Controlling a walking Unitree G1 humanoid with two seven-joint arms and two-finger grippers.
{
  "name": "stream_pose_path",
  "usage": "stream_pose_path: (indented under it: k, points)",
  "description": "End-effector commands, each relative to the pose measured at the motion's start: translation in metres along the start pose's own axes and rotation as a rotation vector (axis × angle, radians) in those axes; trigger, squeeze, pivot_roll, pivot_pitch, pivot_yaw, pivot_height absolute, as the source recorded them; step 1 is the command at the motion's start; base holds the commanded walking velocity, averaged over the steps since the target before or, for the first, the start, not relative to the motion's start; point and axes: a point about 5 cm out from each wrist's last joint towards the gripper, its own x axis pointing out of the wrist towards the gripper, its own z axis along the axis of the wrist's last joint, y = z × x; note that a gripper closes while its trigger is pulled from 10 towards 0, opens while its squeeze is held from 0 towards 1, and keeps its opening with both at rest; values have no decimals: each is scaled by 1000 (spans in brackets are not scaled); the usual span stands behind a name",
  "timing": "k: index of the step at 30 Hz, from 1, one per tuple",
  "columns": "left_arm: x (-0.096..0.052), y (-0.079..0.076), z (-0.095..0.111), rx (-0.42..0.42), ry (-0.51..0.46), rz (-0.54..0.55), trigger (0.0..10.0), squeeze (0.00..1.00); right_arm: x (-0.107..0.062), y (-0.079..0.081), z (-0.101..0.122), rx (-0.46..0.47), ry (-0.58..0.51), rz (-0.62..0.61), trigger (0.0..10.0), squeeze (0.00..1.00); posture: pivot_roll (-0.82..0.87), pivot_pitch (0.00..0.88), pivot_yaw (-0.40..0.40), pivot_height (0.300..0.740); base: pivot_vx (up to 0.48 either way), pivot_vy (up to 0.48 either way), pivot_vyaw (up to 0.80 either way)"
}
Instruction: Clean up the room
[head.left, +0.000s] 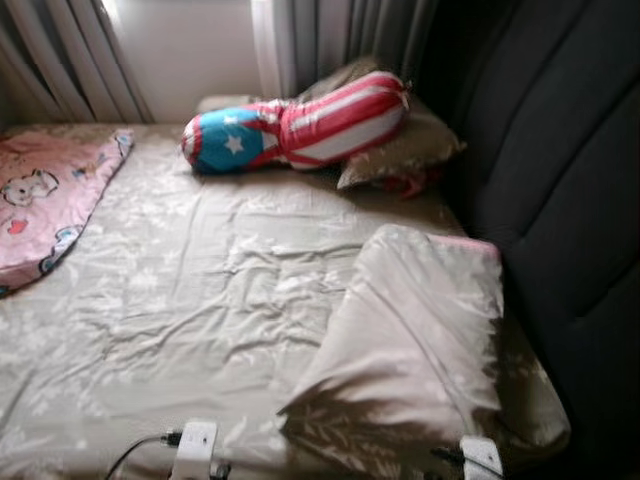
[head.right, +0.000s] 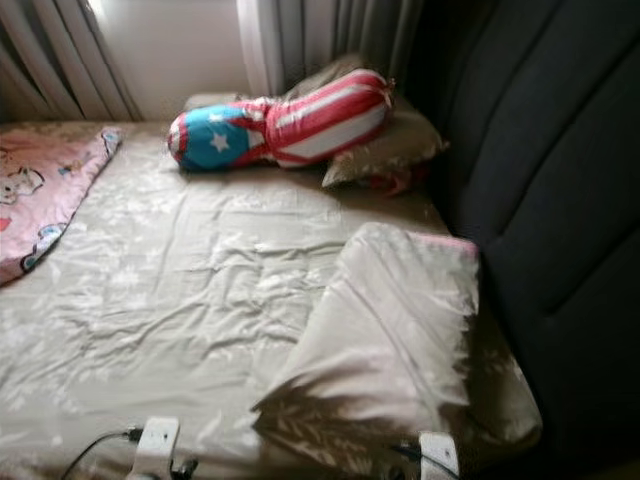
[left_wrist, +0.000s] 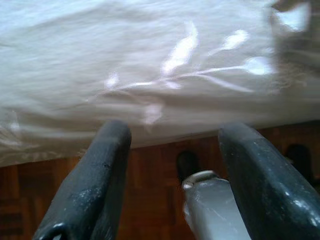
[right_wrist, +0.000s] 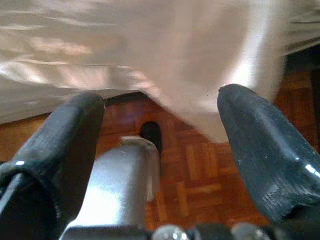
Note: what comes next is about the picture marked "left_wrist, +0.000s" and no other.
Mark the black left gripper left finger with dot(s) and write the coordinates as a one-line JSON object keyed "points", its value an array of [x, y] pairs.
{"points": [[95, 180]]}

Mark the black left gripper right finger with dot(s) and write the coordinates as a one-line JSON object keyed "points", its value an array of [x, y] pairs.
{"points": [[262, 187]]}

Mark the beige floral bed cover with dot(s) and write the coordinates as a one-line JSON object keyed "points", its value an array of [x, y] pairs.
{"points": [[125, 50]]}

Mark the silver robot left leg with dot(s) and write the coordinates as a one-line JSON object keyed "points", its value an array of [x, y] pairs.
{"points": [[210, 205]]}

